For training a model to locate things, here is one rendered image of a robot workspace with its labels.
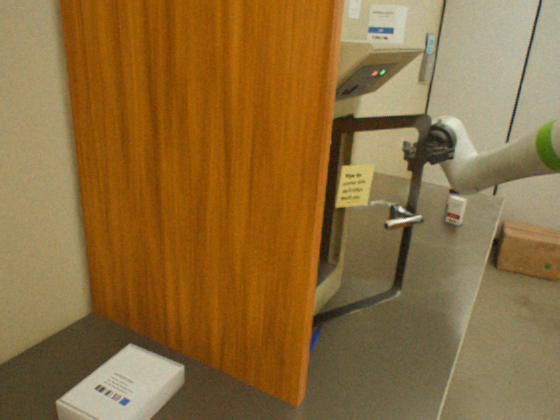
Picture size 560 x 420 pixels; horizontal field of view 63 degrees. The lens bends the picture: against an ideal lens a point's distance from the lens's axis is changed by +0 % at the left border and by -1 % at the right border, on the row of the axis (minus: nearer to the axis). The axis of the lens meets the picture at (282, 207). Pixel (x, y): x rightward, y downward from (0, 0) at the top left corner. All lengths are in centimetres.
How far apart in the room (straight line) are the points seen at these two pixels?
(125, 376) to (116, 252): 24
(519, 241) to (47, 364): 314
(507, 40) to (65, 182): 325
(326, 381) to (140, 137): 53
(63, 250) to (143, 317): 21
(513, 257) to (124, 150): 313
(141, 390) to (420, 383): 48
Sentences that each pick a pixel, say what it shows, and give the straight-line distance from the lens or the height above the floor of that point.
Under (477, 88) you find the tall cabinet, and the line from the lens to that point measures 376.
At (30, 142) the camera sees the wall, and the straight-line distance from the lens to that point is 91.
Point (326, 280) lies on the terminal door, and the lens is 87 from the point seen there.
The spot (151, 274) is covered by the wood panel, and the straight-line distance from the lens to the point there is 88.
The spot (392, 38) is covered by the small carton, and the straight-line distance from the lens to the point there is 87.
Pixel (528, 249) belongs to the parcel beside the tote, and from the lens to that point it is 361.
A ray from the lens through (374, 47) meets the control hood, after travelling 66.
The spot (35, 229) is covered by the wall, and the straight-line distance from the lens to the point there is 96.
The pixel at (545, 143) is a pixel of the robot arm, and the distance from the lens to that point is 109.
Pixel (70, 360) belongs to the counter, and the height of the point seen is 94.
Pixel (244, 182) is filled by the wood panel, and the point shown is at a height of 131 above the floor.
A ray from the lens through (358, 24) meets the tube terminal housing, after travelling 93.
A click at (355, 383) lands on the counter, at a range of 88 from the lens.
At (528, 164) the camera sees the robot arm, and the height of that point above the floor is 128.
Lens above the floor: 152
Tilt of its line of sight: 21 degrees down
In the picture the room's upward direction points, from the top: 4 degrees clockwise
